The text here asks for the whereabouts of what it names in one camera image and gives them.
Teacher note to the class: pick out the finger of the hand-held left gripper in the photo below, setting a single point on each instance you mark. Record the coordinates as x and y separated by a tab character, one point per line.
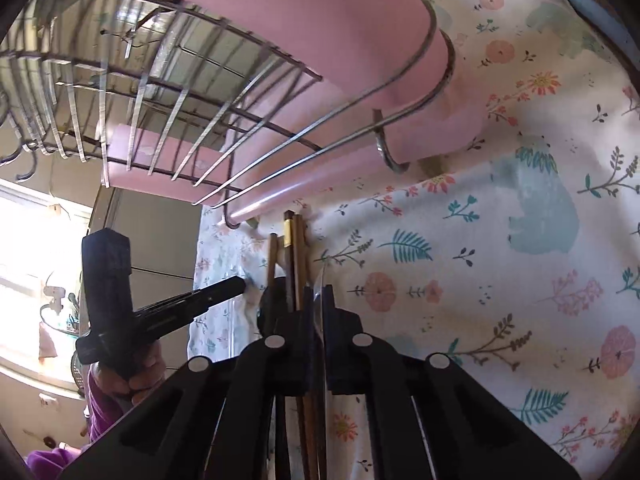
200	300

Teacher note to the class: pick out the pink drip tray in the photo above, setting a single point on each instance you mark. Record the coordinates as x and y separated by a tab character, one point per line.
350	35

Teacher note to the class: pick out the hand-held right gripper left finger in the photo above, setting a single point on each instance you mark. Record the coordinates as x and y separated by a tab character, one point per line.
285	355

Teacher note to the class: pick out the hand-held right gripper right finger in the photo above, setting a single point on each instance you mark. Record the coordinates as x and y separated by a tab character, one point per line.
345	355

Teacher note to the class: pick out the floral tablecloth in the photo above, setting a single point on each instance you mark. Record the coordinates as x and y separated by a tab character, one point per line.
475	285

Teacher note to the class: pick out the gold banded wooden chopstick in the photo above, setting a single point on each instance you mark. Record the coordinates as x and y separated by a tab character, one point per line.
288	240

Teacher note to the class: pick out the kitchen window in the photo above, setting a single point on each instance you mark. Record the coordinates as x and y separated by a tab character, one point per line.
25	240

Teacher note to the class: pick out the dark brown wooden chopstick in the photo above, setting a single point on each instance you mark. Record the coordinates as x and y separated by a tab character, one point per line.
298	260
273	260

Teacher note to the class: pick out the person's left hand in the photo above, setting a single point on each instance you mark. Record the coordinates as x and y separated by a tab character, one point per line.
137	375

